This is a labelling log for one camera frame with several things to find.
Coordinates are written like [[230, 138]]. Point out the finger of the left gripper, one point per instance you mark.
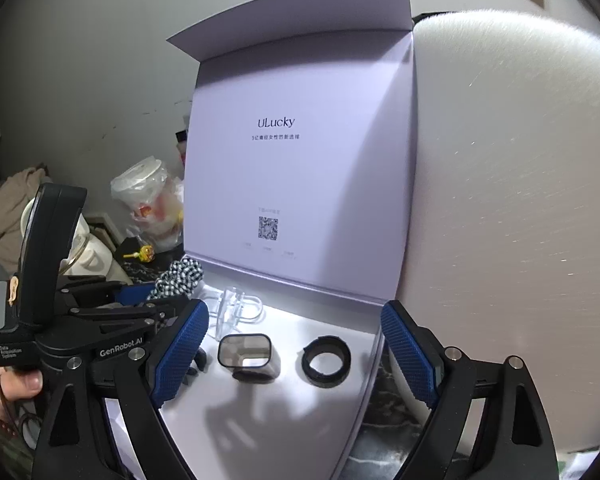
[[95, 323], [97, 292]]

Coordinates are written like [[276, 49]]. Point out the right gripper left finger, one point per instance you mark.
[[76, 440]]

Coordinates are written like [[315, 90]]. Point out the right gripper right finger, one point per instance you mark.
[[513, 439]]

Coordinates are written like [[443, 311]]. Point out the smoky transparent heart case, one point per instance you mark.
[[249, 357]]

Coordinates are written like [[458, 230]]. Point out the person's left hand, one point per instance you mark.
[[16, 386]]

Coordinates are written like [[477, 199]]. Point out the white cartoon kettle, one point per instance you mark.
[[88, 254]]

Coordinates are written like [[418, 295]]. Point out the yellow lollipop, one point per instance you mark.
[[145, 254]]

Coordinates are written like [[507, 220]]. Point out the black white checkered bow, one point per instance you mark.
[[181, 278]]

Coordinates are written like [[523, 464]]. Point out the beige cloth pile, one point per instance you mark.
[[15, 193]]

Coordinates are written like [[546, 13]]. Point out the clear plastic hair clip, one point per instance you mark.
[[230, 307]]

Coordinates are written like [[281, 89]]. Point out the white round cushion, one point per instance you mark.
[[503, 255]]

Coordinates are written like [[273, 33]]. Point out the lavender gift box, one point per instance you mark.
[[298, 183]]

